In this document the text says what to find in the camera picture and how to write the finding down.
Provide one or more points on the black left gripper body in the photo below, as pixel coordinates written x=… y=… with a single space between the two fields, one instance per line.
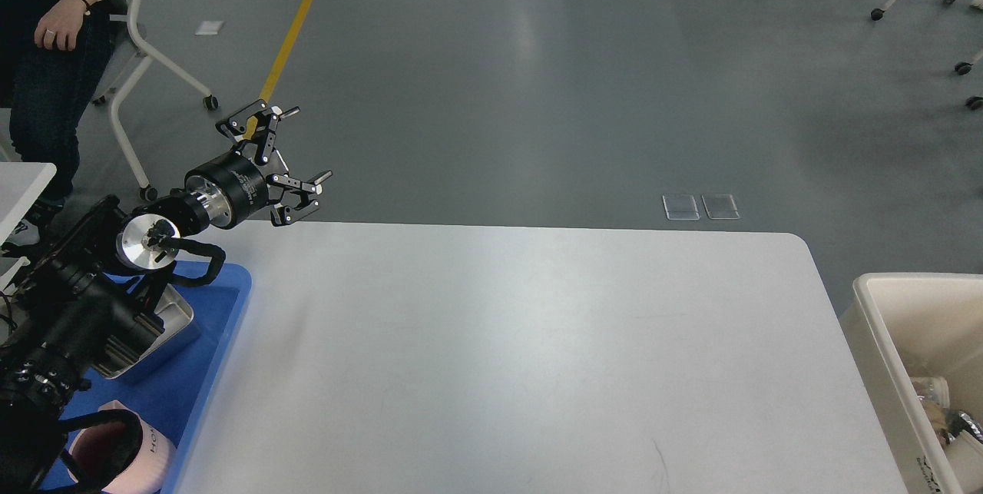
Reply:
x=231 y=188

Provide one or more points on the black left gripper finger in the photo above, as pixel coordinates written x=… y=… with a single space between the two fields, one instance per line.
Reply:
x=253 y=131
x=293 y=199

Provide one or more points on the stainless steel rectangular tin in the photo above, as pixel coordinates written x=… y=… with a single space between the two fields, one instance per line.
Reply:
x=180 y=330

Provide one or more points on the pink ceramic mug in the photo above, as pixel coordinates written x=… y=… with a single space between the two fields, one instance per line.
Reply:
x=142 y=452

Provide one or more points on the white paper cup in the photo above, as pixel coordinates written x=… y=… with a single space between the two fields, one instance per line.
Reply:
x=932 y=390

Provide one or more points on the foil lined bin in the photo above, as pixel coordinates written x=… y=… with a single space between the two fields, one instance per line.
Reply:
x=961 y=423

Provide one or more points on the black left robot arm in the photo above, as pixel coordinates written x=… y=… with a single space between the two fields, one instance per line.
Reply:
x=91 y=301

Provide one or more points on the white office chair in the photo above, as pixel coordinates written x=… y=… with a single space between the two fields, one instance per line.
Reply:
x=132 y=57

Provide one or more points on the blue plastic tray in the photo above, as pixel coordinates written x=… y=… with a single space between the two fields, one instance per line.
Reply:
x=172 y=397

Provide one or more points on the white side table left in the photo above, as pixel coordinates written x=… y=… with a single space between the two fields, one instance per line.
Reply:
x=21 y=184

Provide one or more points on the person in black clothes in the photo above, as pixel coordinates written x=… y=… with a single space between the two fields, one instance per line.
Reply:
x=53 y=54

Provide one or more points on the clear floor plate left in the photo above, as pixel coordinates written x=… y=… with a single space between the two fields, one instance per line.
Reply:
x=679 y=207

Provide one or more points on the clear floor plate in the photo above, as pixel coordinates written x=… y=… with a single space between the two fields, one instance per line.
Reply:
x=720 y=207
x=679 y=207

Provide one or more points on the clear floor plate right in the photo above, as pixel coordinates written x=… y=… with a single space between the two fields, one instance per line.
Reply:
x=720 y=207

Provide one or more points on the white waste bin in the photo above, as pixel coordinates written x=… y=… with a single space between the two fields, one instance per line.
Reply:
x=921 y=325

